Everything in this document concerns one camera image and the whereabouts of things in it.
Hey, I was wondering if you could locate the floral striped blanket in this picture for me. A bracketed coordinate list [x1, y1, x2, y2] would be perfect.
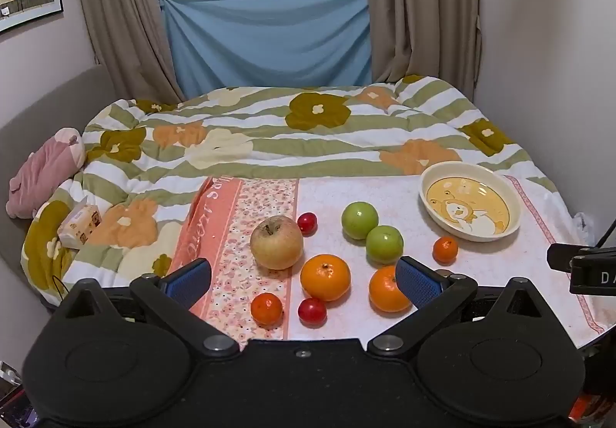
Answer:
[22, 74, 585, 308]

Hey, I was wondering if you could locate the beige curtain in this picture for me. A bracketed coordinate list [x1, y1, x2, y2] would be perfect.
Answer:
[358, 0, 482, 102]
[72, 0, 186, 104]

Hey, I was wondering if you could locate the blue cloth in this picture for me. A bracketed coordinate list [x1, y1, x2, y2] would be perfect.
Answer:
[160, 0, 373, 97]

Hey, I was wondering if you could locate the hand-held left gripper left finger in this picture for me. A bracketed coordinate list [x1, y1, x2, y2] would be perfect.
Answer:
[60, 257, 240, 359]

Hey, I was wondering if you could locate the tissue pack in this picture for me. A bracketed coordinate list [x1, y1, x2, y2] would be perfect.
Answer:
[58, 204, 102, 248]

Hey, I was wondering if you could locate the green apple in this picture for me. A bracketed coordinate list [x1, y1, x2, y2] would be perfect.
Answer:
[366, 225, 404, 265]
[341, 202, 379, 240]

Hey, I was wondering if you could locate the yellow-red apple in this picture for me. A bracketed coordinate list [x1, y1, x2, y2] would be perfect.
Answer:
[250, 215, 304, 271]

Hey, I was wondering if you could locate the small tangerine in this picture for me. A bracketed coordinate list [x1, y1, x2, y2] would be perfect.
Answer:
[251, 293, 284, 327]
[432, 236, 459, 264]

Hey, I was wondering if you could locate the large orange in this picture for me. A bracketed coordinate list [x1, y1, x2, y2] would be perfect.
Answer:
[368, 265, 413, 313]
[300, 254, 352, 303]

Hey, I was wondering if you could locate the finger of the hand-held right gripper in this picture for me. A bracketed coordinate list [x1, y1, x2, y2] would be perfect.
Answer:
[547, 242, 576, 272]

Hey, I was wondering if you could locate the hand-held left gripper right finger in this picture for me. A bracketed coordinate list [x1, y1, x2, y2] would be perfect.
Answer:
[367, 256, 549, 359]

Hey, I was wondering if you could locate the cream bowl with bear print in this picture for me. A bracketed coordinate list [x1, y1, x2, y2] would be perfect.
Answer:
[418, 162, 522, 242]

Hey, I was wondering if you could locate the pink plush toy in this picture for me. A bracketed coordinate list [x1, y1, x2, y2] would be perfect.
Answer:
[6, 127, 86, 219]

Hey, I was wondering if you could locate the pink floral towel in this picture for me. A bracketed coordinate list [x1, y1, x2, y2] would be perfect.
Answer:
[166, 173, 604, 347]

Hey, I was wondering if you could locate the black cable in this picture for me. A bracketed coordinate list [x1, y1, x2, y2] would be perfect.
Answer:
[596, 215, 616, 247]

